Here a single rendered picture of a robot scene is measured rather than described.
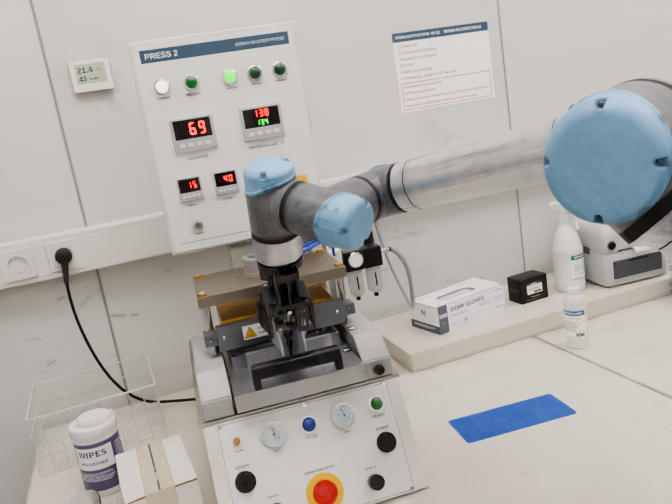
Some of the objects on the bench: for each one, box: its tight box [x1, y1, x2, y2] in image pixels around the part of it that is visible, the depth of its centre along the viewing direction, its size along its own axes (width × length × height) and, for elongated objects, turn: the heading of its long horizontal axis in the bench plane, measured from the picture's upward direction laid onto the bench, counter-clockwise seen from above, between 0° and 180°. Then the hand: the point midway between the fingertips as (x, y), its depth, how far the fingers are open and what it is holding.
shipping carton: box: [115, 435, 204, 504], centre depth 115 cm, size 19×13×9 cm
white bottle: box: [563, 286, 589, 349], centre depth 155 cm, size 5×5×14 cm
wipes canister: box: [68, 408, 124, 497], centre depth 127 cm, size 9×9×15 cm
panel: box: [214, 380, 417, 504], centre depth 107 cm, size 2×30×19 cm, turn 140°
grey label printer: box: [558, 216, 666, 287], centre depth 189 cm, size 25×20×17 cm
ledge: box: [371, 270, 672, 372], centre depth 183 cm, size 30×84×4 cm, turn 145°
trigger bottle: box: [549, 201, 586, 293], centre depth 181 cm, size 9×8×25 cm
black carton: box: [507, 270, 548, 305], centre depth 181 cm, size 6×9×7 cm
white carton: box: [409, 278, 506, 335], centre depth 175 cm, size 12×23×7 cm, turn 157°
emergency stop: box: [313, 480, 338, 504], centre depth 107 cm, size 2×4×4 cm, turn 140°
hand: (289, 347), depth 113 cm, fingers closed, pressing on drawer
